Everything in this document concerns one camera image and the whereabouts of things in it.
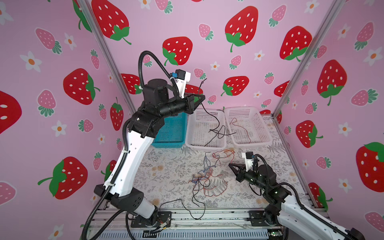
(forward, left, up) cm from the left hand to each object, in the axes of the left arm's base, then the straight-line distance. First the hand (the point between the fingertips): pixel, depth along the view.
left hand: (205, 96), depth 55 cm
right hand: (-10, -14, -36) cm, 40 cm away
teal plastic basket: (+23, +22, -53) cm, 62 cm away
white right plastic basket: (+29, -34, -51) cm, 68 cm away
